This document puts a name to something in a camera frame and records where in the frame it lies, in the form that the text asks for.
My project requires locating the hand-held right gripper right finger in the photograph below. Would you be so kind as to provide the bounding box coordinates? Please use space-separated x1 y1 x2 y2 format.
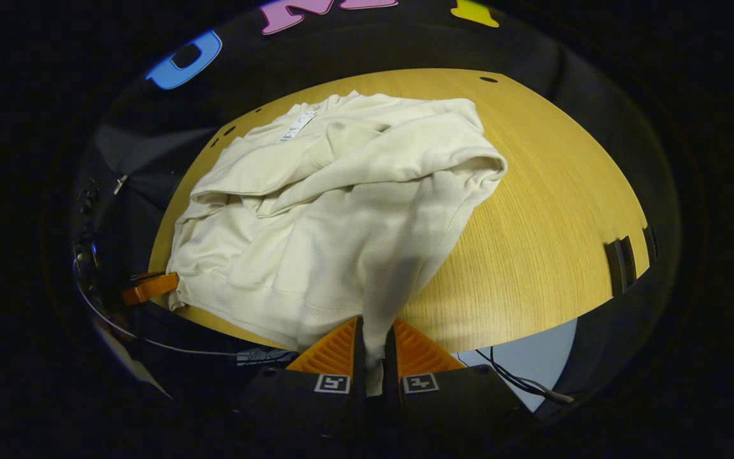
385 319 527 434

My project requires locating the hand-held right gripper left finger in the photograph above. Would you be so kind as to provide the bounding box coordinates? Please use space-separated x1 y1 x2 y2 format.
240 317 366 441

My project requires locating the cream sweatshirt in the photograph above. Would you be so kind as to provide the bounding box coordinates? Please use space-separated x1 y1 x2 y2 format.
166 91 508 396

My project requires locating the black backdrop cloth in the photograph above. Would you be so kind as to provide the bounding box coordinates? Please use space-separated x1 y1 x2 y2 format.
74 0 680 409

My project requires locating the thin grey cable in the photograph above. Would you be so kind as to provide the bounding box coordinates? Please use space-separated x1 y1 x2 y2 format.
76 279 241 358

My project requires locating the black cable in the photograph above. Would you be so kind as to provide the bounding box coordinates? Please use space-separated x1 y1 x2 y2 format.
474 346 575 406

